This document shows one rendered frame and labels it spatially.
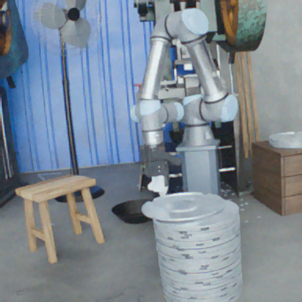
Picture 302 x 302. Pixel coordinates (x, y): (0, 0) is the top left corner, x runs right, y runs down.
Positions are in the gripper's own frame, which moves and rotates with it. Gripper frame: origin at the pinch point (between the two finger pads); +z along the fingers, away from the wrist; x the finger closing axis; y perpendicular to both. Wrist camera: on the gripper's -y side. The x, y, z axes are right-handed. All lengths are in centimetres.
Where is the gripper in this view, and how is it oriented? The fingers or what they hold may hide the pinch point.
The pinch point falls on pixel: (163, 193)
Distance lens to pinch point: 149.3
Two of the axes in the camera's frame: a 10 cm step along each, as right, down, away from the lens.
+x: 5.9, 0.7, -8.1
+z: 0.8, 9.9, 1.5
